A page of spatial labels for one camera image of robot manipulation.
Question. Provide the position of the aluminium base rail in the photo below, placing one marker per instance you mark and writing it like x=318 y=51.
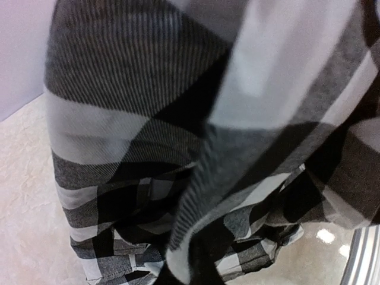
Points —
x=362 y=267

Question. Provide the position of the black white patterned garment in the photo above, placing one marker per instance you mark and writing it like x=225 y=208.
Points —
x=192 y=139

